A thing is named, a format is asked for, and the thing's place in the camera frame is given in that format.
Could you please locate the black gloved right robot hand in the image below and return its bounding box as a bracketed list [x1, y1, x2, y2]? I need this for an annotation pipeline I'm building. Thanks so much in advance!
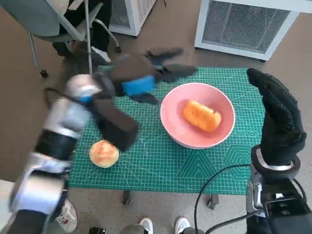
[246, 68, 307, 168]

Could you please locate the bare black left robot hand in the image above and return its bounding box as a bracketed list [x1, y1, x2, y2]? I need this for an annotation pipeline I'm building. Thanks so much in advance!
[113, 47, 197, 105]

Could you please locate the pink bowl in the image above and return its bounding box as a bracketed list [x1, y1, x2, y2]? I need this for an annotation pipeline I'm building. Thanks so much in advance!
[160, 82, 236, 150]

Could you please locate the long orange toy bread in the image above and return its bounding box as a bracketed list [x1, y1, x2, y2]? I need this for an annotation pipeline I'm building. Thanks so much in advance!
[183, 99, 222, 134]

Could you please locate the round toy bread bun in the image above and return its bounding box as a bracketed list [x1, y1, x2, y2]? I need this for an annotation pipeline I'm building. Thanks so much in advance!
[89, 139, 120, 168]

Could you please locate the person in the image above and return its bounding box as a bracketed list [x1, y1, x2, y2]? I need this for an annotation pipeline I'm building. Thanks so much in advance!
[54, 198, 78, 232]
[52, 0, 113, 63]

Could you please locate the small white mesh cabinet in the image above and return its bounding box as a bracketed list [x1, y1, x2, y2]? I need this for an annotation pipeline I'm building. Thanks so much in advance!
[108, 0, 156, 37]

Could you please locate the green cutting mat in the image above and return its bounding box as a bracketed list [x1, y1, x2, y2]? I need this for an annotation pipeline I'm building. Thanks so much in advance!
[67, 66, 266, 195]

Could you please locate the large white mesh cabinet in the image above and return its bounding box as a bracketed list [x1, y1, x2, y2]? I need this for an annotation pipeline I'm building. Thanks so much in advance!
[194, 0, 300, 61]

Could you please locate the black table leg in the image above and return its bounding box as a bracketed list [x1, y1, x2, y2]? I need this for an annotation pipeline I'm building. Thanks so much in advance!
[122, 190, 132, 205]
[206, 194, 221, 210]

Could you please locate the grey office chair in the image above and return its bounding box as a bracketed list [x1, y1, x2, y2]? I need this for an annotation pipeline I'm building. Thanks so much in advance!
[2, 0, 121, 78]

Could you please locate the white shoe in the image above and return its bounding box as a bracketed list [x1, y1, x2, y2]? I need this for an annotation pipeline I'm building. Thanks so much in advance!
[139, 217, 154, 234]
[175, 217, 191, 234]

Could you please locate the small black device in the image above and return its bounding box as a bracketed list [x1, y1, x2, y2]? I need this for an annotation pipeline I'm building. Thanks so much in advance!
[89, 226, 108, 234]

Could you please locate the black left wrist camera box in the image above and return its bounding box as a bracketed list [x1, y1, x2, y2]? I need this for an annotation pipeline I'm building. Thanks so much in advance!
[91, 97, 139, 153]

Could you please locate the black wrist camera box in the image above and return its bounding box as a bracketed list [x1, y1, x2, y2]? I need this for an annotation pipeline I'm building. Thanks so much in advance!
[263, 198, 312, 234]
[91, 97, 139, 153]

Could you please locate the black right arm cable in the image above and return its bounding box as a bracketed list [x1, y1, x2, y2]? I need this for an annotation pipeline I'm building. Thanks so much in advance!
[292, 179, 307, 203]
[195, 164, 252, 234]
[204, 211, 249, 234]

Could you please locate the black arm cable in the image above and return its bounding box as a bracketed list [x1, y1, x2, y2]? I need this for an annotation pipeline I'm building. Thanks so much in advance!
[292, 179, 307, 203]
[195, 164, 252, 234]
[45, 87, 83, 104]
[204, 211, 249, 234]

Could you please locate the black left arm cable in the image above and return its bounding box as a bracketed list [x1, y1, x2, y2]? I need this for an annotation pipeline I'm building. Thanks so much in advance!
[45, 87, 83, 104]

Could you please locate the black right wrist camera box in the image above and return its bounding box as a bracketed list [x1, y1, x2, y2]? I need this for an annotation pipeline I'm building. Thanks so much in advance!
[263, 198, 312, 234]

